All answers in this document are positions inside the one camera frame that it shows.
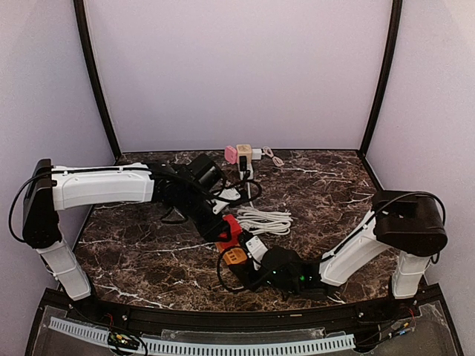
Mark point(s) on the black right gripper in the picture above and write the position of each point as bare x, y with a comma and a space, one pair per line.
251, 265

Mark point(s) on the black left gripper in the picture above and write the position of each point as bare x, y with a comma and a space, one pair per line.
216, 230

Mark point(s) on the red cube socket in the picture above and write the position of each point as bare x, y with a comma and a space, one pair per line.
231, 232

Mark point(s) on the orange power strip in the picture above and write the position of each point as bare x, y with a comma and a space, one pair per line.
234, 254

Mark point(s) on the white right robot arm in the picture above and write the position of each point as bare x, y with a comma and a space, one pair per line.
412, 222

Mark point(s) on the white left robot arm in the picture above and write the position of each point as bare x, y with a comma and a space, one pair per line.
51, 189

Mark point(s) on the pink plug adapter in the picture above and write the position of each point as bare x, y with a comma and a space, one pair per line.
231, 154

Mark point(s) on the black plug at back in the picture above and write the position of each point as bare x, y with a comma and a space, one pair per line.
243, 162

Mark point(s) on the beige cube socket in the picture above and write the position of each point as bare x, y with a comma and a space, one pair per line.
244, 150

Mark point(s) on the white power strip at back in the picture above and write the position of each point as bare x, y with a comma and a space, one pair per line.
245, 171

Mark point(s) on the white usb charger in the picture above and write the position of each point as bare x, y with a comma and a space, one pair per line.
257, 154

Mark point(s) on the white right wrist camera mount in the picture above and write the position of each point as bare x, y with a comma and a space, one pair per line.
257, 250

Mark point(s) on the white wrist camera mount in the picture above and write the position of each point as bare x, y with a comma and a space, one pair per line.
226, 200
257, 250

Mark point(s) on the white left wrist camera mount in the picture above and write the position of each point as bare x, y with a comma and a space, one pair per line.
226, 200

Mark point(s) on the white slotted cable duct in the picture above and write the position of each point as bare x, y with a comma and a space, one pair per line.
300, 342

